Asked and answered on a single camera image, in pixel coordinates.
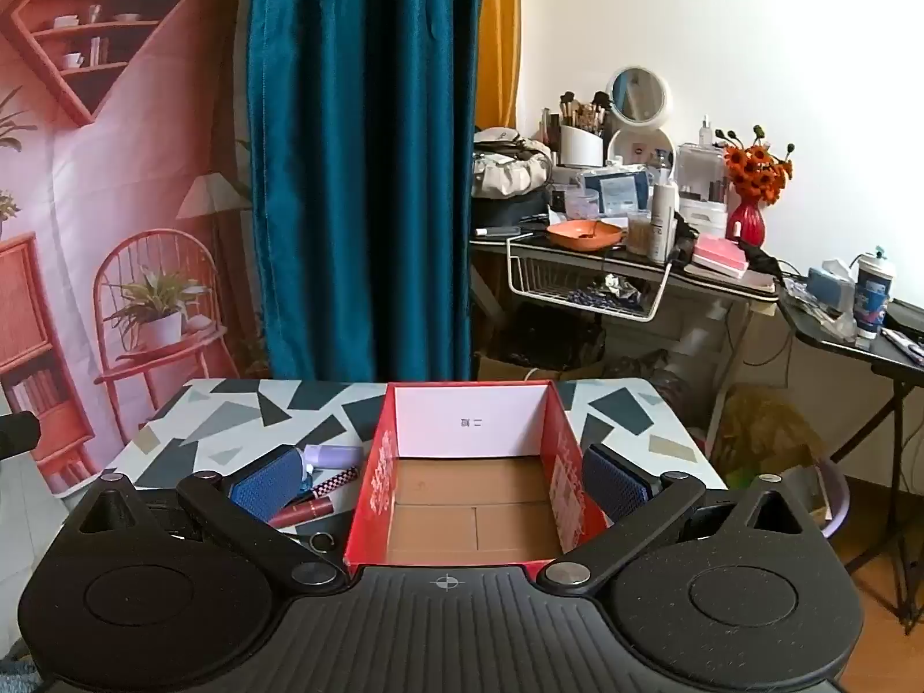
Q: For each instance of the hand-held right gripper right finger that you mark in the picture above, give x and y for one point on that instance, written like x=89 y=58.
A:
x=613 y=480

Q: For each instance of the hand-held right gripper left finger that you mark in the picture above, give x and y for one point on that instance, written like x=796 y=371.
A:
x=263 y=485

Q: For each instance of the dark red lipstick tube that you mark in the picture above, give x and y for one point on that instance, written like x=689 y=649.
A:
x=299 y=512

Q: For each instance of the checkered lipstick tube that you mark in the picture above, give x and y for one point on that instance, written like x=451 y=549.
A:
x=336 y=482

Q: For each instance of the purple plastic case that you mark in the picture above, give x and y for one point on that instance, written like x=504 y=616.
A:
x=332 y=456

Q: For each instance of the red cardboard box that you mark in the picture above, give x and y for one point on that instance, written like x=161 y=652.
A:
x=368 y=505

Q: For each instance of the geometric patterned tablecloth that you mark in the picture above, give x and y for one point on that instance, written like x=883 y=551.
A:
x=635 y=433

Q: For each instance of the yellow plastic bag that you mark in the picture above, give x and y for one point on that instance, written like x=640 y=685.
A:
x=758 y=426

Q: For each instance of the black bag under desk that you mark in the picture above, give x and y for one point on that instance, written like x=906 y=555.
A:
x=534 y=339

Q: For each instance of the crumpled silver foil packet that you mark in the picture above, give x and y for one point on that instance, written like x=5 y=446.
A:
x=619 y=289

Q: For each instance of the small brown cardboard box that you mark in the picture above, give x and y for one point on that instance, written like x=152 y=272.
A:
x=808 y=491

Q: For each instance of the grey desk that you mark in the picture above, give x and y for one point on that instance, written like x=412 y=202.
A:
x=715 y=281

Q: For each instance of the purple plastic basin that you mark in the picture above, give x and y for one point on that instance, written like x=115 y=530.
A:
x=837 y=505

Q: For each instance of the cotton swab container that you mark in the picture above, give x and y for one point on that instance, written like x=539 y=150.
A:
x=638 y=234

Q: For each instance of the orange plate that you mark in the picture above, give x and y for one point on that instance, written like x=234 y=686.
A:
x=577 y=234

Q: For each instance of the pink book stack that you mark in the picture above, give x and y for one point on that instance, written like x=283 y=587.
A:
x=718 y=253

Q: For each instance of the black pen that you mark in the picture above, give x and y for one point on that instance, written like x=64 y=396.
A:
x=498 y=230

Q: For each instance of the black folding table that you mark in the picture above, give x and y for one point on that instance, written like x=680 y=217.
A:
x=866 y=354

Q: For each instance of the red vase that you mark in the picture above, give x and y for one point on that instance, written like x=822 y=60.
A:
x=747 y=225

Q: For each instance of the blue and white packet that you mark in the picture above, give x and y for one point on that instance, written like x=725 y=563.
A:
x=613 y=191

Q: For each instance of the blue tissue pack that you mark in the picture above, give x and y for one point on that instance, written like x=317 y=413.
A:
x=830 y=287

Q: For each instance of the black bag on desk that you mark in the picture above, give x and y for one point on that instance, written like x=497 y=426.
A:
x=505 y=211

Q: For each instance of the blue and white paper cup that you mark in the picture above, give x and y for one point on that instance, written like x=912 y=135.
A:
x=873 y=299

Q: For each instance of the clear cosmetics organiser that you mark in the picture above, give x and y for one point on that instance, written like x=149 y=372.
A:
x=696 y=173

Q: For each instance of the white brush holder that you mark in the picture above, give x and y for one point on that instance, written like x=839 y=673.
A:
x=581 y=146

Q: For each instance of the teal curtain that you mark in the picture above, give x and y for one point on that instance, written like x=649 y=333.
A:
x=361 y=159

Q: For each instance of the orange artificial flowers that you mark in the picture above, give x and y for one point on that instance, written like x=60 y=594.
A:
x=754 y=170

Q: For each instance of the bunch of makeup brushes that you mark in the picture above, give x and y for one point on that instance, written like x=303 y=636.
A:
x=585 y=114

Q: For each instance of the round white mirror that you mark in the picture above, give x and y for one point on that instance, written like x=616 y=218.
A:
x=639 y=94

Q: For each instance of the yellow curtain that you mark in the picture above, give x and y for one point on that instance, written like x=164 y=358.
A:
x=498 y=29

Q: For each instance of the pink printed wall backdrop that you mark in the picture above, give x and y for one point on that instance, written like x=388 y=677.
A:
x=144 y=159

